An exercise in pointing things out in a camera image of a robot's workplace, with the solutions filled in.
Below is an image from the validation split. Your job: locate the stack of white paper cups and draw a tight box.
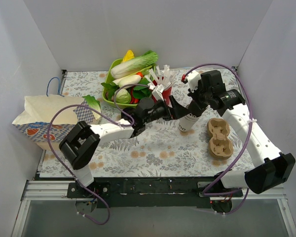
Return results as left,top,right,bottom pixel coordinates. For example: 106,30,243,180
179,104,201,132

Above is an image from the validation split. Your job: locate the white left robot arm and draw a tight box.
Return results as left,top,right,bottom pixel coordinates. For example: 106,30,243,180
59,96,189,198

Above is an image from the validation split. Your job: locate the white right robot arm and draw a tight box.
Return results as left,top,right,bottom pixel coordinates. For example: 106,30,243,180
182,70,296,196

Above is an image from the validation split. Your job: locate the patterned paper takeout bag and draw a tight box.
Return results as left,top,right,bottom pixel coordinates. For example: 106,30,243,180
11,77,102,151

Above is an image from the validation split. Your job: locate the red straw holder cup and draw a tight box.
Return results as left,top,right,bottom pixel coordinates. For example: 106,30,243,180
152,78,172,105

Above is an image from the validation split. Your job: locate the toy round green cabbage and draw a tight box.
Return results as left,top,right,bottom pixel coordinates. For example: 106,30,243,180
115,88,131,104

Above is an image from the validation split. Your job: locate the toy white radish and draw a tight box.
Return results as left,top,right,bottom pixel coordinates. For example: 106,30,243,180
118,74,141,89

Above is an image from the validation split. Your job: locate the white wrapped straw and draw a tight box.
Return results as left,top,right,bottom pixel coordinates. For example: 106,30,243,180
144,65,177,91

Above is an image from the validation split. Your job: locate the toy napa cabbage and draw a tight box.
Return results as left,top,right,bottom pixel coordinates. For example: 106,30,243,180
111,50,158,79

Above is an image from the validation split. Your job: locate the green vegetable basket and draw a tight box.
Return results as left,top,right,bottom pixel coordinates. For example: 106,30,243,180
101,58,156,109

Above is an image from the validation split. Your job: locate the floral table mat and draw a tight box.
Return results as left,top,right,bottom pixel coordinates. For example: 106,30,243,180
39,68,267,178

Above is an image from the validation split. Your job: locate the brown cardboard cup carrier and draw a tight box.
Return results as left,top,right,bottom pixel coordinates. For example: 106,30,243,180
207,118,234,160

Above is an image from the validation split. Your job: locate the toy yellow corn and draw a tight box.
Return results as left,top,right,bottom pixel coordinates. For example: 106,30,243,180
122,50,135,63

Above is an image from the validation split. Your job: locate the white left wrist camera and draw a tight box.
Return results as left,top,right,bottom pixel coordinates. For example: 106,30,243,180
149,84,165,101

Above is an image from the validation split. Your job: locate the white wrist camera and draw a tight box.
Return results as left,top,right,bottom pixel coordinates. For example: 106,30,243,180
149,84,165,101
181,70,201,93

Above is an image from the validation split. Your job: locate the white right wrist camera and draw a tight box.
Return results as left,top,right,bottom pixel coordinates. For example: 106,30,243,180
181,70,201,93

